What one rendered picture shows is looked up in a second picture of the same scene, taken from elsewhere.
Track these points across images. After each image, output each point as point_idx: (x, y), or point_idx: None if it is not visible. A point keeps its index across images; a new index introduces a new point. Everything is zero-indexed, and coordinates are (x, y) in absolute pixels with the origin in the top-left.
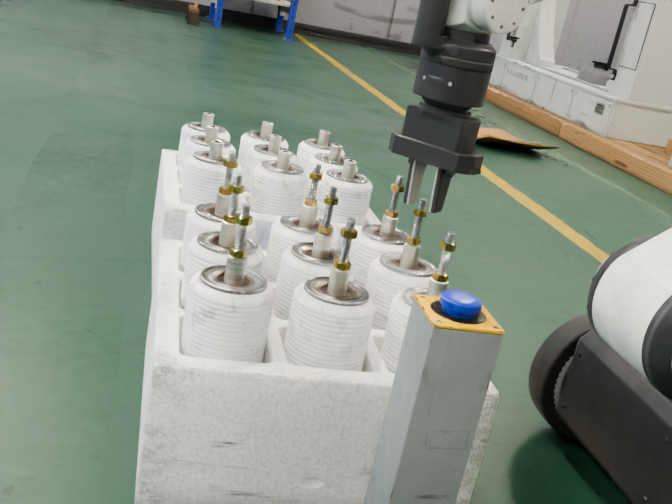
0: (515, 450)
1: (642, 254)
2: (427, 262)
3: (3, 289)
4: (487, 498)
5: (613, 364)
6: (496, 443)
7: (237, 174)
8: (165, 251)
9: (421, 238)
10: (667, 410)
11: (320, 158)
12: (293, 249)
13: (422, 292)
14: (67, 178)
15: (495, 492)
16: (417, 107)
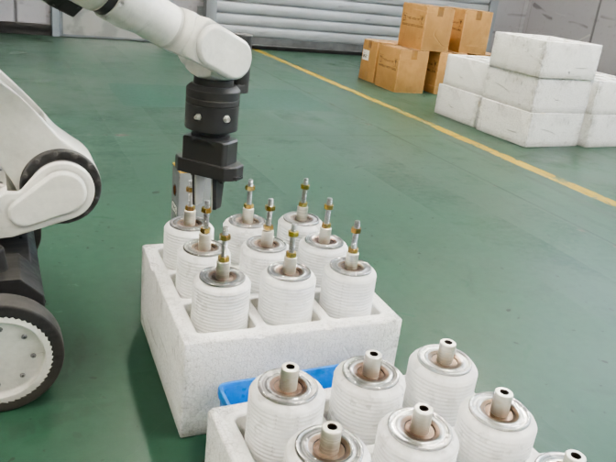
0: (79, 375)
1: (83, 152)
2: (189, 250)
3: (542, 436)
4: (119, 337)
5: (38, 272)
6: (93, 378)
7: (330, 198)
8: (383, 304)
9: (200, 228)
10: (32, 245)
11: (346, 430)
12: (284, 241)
13: (196, 226)
14: None
15: (111, 342)
16: (230, 137)
